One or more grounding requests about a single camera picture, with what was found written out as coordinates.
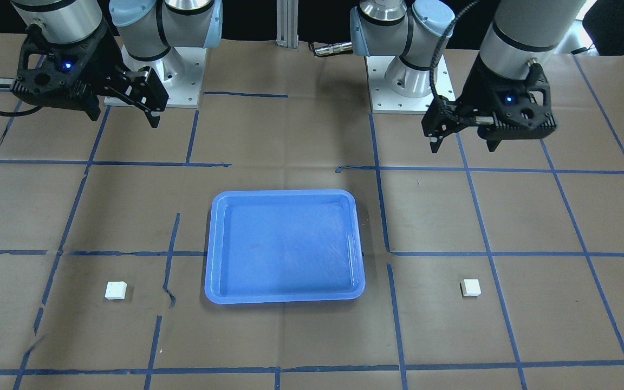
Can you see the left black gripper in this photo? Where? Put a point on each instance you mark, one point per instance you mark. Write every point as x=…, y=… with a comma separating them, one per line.
x=472, y=92

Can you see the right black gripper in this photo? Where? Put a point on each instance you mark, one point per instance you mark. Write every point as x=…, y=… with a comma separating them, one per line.
x=102, y=58

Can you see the white block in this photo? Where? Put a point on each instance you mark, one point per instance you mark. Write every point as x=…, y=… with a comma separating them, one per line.
x=470, y=287
x=116, y=290

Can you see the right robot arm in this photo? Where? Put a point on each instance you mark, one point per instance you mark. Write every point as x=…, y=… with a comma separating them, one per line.
x=150, y=34

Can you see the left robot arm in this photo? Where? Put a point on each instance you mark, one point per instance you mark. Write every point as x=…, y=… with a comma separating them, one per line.
x=521, y=33

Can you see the blue plastic tray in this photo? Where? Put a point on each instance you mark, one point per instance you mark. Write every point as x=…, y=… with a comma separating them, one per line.
x=284, y=246

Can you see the brown paper table cover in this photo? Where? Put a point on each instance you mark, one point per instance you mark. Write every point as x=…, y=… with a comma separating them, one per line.
x=540, y=223

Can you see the aluminium frame post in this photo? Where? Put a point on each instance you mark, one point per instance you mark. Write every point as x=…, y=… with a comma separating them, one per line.
x=287, y=12

